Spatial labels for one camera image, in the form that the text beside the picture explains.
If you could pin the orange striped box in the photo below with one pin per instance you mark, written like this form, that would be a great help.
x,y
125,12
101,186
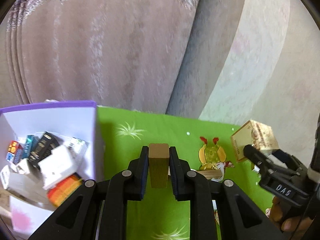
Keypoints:
x,y
65,188

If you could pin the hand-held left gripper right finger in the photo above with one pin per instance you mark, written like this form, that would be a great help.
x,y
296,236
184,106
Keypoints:
x,y
174,175

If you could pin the purple cardboard box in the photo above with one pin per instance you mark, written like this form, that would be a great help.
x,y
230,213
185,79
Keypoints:
x,y
50,120

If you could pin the pink patterned curtain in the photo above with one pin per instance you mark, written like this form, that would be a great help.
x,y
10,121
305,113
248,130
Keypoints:
x,y
100,42

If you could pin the red and blue box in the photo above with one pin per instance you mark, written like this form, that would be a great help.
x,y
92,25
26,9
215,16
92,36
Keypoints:
x,y
15,153

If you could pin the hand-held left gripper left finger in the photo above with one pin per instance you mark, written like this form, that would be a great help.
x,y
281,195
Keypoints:
x,y
143,170

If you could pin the grey box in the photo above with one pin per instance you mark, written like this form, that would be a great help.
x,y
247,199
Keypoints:
x,y
27,187

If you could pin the large white box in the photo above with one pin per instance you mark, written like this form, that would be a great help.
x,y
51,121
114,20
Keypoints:
x,y
58,166

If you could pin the person's right hand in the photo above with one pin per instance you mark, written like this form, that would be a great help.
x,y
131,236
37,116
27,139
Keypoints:
x,y
290,222

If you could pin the tan cardboard box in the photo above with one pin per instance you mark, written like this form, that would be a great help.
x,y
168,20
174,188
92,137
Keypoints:
x,y
247,135

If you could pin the black gold-print box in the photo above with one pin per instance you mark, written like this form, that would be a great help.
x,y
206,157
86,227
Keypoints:
x,y
42,147

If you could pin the green printed tablecloth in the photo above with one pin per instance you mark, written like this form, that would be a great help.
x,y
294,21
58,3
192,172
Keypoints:
x,y
155,130

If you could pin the small white box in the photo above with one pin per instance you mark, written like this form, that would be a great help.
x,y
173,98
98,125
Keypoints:
x,y
23,167

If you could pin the wooden block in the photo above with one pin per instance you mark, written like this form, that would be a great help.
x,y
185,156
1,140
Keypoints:
x,y
212,174
158,170

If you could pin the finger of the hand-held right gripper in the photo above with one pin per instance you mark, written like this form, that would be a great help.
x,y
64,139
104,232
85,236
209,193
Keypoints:
x,y
255,156
282,156

